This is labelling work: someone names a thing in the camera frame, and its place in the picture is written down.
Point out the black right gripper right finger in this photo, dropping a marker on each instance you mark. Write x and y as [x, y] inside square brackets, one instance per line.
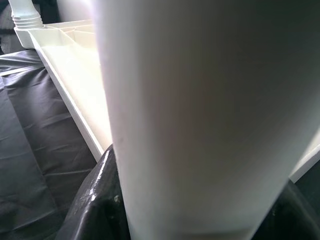
[295, 220]

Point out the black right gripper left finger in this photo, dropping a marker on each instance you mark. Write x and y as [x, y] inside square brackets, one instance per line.
[100, 205]

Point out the white plastic table leg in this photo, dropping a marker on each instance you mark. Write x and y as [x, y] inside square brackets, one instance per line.
[200, 112]
[25, 12]

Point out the white plastic table top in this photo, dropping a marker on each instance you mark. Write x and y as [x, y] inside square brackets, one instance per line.
[80, 82]

